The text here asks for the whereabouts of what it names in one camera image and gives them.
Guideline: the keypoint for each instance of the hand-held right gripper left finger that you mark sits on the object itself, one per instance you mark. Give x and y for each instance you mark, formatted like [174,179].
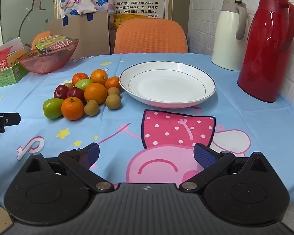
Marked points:
[93,153]

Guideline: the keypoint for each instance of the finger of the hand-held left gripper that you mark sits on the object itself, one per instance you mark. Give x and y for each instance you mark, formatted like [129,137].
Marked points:
[12,119]

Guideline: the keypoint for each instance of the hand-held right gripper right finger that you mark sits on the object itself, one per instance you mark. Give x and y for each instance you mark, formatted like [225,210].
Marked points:
[203,155]

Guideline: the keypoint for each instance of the green jujube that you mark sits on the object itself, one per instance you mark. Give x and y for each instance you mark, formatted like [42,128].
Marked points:
[84,84]
[52,108]

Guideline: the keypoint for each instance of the brown longan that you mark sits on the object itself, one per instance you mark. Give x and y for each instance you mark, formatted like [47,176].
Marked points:
[113,101]
[68,85]
[91,107]
[114,91]

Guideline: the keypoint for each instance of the tangerine with stem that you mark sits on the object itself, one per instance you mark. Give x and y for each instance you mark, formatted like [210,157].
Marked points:
[72,109]

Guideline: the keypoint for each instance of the red plum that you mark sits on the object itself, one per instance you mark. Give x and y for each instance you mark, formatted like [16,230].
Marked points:
[60,91]
[75,93]

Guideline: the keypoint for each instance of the large orange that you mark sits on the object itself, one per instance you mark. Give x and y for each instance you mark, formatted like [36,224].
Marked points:
[95,93]

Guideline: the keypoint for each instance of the small tangerine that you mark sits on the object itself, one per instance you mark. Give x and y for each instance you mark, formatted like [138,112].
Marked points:
[79,77]
[113,83]

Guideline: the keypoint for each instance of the orange with dark spot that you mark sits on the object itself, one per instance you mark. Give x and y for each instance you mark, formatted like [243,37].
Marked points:
[99,76]

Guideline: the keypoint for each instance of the white plate with blue rim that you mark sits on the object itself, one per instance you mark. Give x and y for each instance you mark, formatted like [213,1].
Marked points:
[166,85]

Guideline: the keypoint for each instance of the blue cartoon printed tablecloth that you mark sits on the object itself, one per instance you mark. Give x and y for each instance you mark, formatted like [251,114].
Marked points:
[235,127]

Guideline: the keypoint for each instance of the green cardboard box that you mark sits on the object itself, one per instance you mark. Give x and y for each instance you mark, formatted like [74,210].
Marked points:
[5,77]

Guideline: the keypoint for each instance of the tan carton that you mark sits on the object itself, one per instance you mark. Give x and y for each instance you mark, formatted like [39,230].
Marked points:
[17,56]

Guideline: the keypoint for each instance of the pink glass bowl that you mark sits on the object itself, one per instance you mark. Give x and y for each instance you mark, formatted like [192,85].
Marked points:
[46,63]

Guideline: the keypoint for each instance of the instant noodle cup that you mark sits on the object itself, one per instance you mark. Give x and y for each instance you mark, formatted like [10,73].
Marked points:
[51,42]

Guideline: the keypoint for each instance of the blue tape strip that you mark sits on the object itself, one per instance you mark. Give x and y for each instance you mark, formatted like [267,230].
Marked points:
[65,20]
[90,16]

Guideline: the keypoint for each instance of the frosted glass panel cat outline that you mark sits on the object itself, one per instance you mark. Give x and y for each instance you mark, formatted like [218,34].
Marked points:
[19,5]

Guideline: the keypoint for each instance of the white thermos jug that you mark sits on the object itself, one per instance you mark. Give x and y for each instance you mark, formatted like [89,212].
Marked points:
[225,41]

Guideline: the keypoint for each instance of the red thermos jug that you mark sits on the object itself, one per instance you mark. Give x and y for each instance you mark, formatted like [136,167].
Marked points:
[262,53]

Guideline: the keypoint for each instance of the brown cardboard box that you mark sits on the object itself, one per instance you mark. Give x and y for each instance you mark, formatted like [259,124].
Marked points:
[88,29]

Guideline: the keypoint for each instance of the orange mesh chair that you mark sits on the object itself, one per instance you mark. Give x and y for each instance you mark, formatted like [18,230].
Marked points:
[149,36]

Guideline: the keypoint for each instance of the yellow plastic bag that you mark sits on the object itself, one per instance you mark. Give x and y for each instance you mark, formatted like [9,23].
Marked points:
[122,20]

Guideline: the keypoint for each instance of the floral cloth bag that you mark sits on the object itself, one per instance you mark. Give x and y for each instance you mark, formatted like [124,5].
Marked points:
[88,0]

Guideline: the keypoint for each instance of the wall poster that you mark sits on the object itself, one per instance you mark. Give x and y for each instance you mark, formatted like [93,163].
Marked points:
[142,2]

